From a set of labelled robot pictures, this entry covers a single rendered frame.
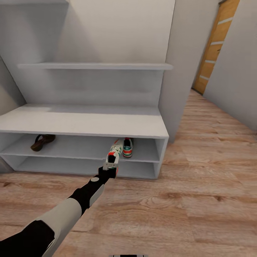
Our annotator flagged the gym shoe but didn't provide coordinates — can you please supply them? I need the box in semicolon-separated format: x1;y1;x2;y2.
106;138;124;174
123;137;134;157

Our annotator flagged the sandal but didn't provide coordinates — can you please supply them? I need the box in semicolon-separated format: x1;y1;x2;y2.
30;134;56;152

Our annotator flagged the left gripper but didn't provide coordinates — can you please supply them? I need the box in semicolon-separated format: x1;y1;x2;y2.
98;167;116;181

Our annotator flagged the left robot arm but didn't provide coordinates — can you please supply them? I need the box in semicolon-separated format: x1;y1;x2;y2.
0;162;119;257

